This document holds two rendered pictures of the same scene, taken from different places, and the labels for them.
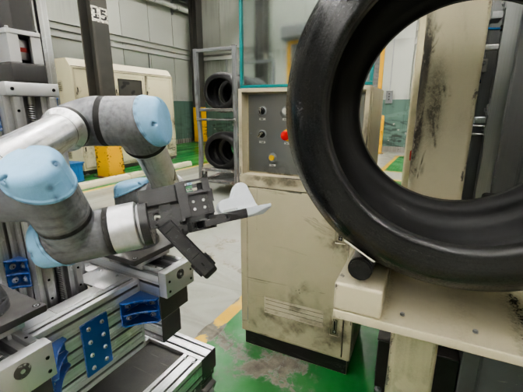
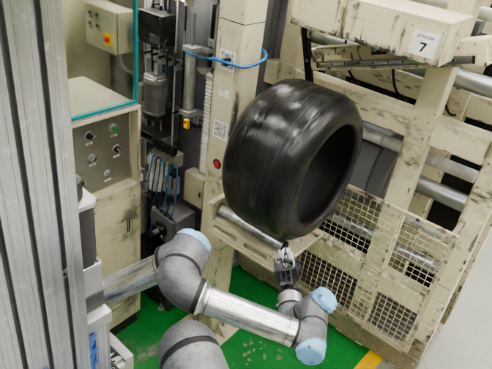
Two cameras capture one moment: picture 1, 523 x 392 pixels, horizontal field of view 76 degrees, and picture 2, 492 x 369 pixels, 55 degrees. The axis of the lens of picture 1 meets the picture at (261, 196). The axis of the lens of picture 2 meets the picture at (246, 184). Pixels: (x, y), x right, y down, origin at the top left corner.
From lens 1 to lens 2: 164 cm
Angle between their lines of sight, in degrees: 74
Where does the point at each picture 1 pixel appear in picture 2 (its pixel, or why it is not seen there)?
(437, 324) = (294, 246)
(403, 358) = (221, 272)
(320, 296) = not seen: hidden behind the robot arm
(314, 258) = (110, 258)
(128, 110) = (205, 252)
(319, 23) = (300, 165)
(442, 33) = (241, 101)
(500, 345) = (310, 239)
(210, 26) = not seen: outside the picture
